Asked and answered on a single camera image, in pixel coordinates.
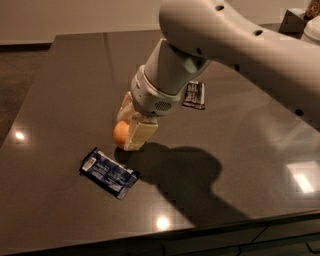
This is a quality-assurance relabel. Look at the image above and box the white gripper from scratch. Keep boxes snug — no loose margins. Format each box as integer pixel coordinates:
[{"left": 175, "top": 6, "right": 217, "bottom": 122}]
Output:
[{"left": 117, "top": 65, "right": 182, "bottom": 151}]

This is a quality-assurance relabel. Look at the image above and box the orange fruit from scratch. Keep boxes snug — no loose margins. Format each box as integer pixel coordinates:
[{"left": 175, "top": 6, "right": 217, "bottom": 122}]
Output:
[{"left": 113, "top": 121, "right": 129, "bottom": 149}]

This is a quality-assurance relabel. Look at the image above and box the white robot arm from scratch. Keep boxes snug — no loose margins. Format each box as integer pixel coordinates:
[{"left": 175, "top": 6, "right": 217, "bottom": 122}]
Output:
[{"left": 113, "top": 0, "right": 320, "bottom": 151}]

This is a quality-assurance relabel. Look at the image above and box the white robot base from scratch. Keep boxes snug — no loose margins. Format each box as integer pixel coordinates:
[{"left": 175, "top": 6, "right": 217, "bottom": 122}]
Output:
[{"left": 301, "top": 16, "right": 320, "bottom": 45}]

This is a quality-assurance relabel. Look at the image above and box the blue rxbar blueberry wrapper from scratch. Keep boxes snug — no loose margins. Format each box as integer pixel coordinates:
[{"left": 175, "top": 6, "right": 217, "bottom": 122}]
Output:
[{"left": 80, "top": 147, "right": 140, "bottom": 200}]

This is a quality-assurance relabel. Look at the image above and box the black rxbar wrapper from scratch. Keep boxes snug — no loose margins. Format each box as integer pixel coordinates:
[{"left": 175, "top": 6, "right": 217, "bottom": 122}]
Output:
[{"left": 182, "top": 81, "right": 205, "bottom": 110}]

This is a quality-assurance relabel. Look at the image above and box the dark box on table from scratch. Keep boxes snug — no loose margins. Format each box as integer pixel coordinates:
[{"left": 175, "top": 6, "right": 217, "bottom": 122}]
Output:
[{"left": 278, "top": 8, "right": 308, "bottom": 38}]

